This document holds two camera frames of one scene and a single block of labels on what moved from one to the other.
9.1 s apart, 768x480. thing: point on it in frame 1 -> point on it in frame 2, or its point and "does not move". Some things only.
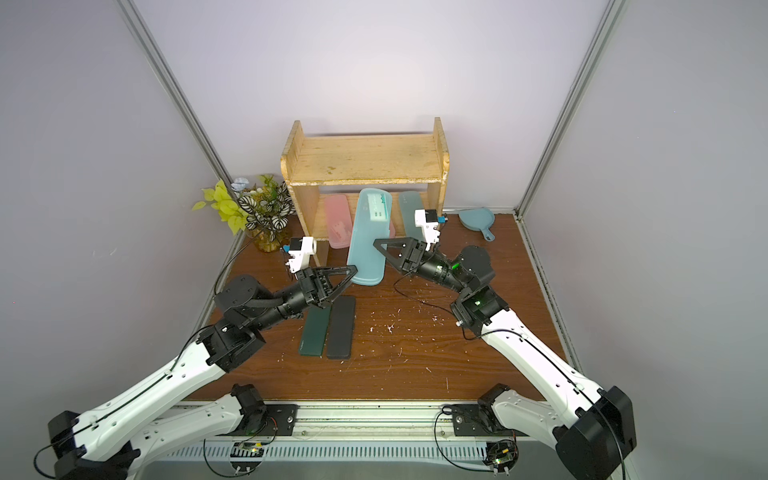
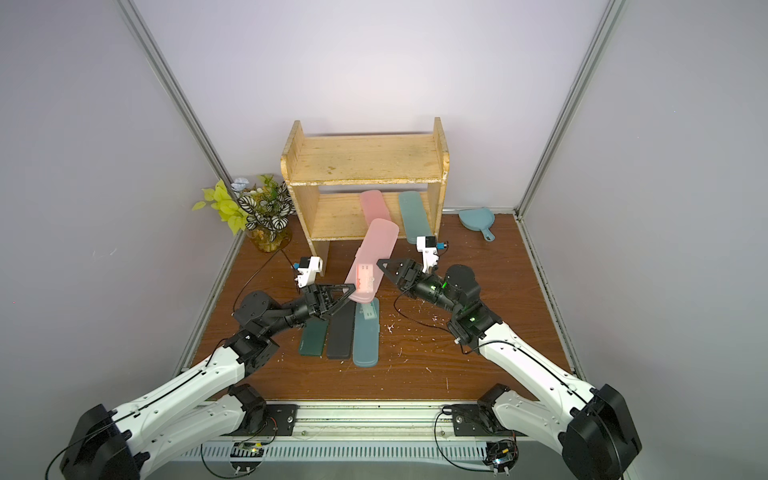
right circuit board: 501,455 does not move
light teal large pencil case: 371,224 -> 366,334
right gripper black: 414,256 -> 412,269
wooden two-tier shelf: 343,182 does not move
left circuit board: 246,456 does not move
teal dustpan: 478,219 does not move
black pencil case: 341,328 does not move
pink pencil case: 340,221 -> 376,246
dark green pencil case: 315,331 does not move
